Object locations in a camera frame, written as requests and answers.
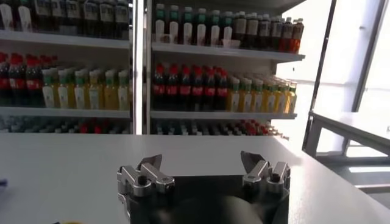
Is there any dark bottle green cap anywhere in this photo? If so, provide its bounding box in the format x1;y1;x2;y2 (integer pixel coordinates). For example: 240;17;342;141
167;4;180;44
194;7;208;46
154;3;167;43
208;9;222;47
0;0;15;31
221;10;234;48
16;0;33;33
182;6;195;46

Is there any grey slanted window bar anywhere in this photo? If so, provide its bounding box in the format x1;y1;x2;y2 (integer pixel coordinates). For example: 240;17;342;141
352;0;390;113

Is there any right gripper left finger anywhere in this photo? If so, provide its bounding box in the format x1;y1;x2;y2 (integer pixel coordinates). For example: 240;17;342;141
116;153;176;198

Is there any grey metal shelf rack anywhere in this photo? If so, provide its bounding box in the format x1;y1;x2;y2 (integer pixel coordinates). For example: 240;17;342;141
143;0;307;136
0;0;144;135

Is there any red tea bottle white cap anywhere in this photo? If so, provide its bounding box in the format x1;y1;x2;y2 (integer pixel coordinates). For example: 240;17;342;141
279;16;294;52
289;18;305;55

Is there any dark bottle beige label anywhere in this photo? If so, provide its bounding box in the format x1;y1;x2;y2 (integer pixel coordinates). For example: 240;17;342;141
246;12;259;49
233;11;247;49

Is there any yellow juice bottle green label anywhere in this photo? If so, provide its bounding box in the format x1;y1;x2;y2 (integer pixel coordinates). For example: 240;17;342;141
239;78;253;113
274;80;287;114
104;69;119;111
252;79;264;113
227;76;241;113
88;70;104;110
41;69;57;109
285;81;298;114
117;69;131;111
74;69;88;110
57;69;73;110
262;79;277;113

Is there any grey metal frame table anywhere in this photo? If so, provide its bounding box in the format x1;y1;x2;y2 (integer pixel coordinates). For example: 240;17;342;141
301;111;390;195

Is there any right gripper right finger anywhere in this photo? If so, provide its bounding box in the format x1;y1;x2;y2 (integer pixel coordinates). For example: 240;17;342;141
239;150;292;195

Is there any dark bottle blue white label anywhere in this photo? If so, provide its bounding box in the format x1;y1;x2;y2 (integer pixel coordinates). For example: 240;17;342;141
81;0;99;37
32;0;50;33
114;0;130;40
270;15;283;51
97;0;116;39
49;0;65;34
64;0;82;36
258;13;271;51

